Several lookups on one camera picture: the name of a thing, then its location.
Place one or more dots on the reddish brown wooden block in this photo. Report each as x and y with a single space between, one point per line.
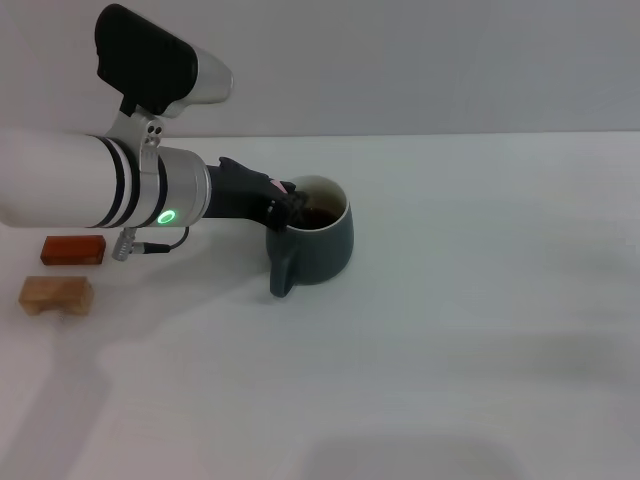
75 250

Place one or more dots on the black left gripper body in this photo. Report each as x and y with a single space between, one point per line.
235 192

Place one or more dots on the grey ceramic cup with coffee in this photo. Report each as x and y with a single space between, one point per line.
320 255

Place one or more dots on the light wooden block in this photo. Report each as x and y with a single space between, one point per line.
60 295

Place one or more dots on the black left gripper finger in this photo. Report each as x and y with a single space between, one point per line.
297 197
280 215

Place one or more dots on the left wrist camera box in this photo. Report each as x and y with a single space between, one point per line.
150 60

